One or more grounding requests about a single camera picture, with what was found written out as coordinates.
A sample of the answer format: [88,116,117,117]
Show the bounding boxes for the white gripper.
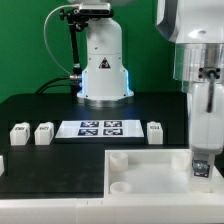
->
[187,83,224,174]

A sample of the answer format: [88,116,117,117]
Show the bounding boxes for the white square tabletop part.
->
[104,149,224,198]

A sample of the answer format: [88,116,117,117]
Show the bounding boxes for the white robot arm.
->
[68,0,224,176]

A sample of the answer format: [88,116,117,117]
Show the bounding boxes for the white obstacle fence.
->
[0,192,224,224]

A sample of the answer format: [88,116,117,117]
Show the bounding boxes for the white block left edge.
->
[0,155,5,177]

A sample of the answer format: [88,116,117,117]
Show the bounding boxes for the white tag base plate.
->
[56,120,144,139]

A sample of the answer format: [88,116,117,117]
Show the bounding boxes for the black base cables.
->
[35,75,83,95]

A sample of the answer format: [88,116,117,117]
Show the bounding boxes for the black camera on stand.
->
[79,3,111,17]

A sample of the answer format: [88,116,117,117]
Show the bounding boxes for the black camera stand pole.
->
[60,9,88,95]

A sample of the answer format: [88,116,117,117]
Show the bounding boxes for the grey camera cable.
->
[43,4,80,77]

